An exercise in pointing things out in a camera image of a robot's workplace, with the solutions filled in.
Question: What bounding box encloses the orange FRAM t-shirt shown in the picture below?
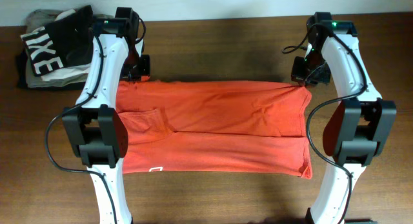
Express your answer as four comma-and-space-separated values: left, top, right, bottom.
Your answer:
116, 81, 312, 179

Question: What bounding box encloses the black shirt white lettering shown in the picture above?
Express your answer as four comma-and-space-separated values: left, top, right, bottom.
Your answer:
21, 5, 93, 77

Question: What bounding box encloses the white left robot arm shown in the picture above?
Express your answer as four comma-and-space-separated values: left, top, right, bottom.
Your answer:
62, 7, 150, 224

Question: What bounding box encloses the olive grey folded garment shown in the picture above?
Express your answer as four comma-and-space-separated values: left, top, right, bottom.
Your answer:
25, 9, 114, 89

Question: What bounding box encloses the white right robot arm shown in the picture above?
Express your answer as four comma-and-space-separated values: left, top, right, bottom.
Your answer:
283, 12, 397, 223

